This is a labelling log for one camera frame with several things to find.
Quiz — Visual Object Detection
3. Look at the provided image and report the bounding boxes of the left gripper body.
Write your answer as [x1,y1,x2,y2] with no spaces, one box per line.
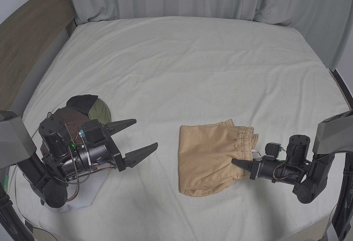
[62,124,126,180]

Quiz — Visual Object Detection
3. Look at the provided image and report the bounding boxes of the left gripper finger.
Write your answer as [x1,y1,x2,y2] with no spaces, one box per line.
[122,142,159,171]
[105,118,137,136]

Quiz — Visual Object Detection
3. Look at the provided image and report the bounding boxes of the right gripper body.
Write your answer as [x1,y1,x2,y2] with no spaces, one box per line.
[249,157,288,182]

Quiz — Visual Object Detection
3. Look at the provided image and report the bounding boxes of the tan shorts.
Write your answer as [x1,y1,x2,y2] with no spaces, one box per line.
[179,119,261,197]

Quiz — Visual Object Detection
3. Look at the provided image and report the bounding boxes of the bed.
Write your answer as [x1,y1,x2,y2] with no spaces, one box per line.
[0,0,353,241]

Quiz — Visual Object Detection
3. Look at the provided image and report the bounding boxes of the green garment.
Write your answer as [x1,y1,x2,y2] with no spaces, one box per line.
[88,98,112,127]

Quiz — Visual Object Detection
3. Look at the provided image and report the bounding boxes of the white garment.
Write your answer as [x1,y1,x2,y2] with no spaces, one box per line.
[59,174,108,211]

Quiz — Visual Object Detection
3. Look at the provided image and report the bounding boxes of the black garment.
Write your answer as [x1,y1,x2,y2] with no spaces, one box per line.
[67,94,99,115]

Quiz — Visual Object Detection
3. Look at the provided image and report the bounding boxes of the brown garment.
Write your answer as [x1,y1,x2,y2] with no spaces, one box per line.
[39,106,93,206]

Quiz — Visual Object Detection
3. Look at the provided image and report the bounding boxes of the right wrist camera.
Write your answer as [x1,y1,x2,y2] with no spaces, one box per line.
[264,143,282,160]

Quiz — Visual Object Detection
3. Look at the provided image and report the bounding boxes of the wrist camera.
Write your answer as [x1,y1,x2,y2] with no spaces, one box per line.
[264,143,282,160]
[80,120,106,147]

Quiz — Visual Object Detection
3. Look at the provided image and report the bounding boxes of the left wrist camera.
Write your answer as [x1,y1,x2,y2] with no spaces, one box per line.
[80,120,106,147]

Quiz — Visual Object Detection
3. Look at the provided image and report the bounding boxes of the black cable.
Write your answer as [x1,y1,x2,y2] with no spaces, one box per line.
[26,227,56,240]
[330,201,339,224]

